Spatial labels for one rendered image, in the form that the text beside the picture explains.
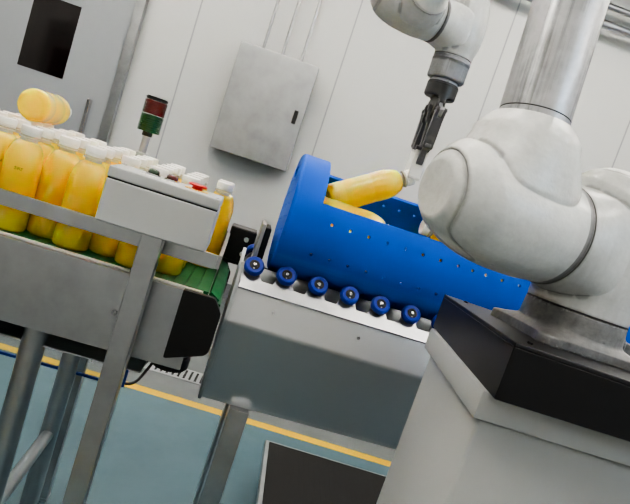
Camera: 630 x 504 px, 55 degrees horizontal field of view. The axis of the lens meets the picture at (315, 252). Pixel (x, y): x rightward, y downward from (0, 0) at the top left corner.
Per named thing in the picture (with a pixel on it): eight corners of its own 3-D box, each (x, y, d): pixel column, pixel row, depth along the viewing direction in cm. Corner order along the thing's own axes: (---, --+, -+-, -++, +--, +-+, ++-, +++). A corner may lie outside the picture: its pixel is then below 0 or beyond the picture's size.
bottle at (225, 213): (198, 266, 143) (221, 191, 141) (181, 256, 148) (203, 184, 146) (220, 268, 149) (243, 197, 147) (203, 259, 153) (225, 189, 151)
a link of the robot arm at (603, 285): (654, 338, 90) (711, 199, 88) (568, 309, 83) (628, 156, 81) (573, 307, 105) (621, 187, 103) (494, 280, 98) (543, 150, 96)
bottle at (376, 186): (334, 207, 140) (411, 186, 141) (325, 180, 142) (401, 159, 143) (334, 217, 147) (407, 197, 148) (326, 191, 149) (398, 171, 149)
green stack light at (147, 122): (157, 135, 169) (162, 118, 168) (134, 127, 168) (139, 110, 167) (160, 135, 175) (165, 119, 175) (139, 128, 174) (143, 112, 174)
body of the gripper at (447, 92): (464, 85, 139) (450, 125, 140) (452, 90, 147) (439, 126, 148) (434, 74, 138) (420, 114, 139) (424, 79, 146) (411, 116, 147)
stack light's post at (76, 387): (45, 502, 184) (147, 154, 171) (32, 499, 183) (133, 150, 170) (50, 495, 188) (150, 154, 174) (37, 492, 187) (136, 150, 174)
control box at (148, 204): (204, 253, 108) (221, 198, 107) (93, 219, 106) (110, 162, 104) (209, 245, 118) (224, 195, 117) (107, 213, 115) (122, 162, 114)
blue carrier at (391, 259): (631, 382, 140) (666, 265, 141) (270, 271, 128) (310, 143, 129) (564, 359, 168) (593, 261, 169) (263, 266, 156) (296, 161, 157)
